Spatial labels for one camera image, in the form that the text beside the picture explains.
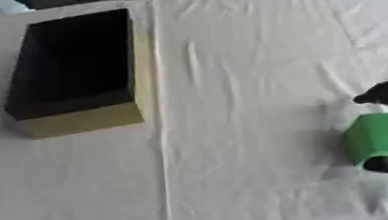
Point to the green hexagonal block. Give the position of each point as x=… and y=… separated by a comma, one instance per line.
x=378, y=136

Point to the tan cardboard box black inside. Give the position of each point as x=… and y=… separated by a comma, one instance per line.
x=77, y=68

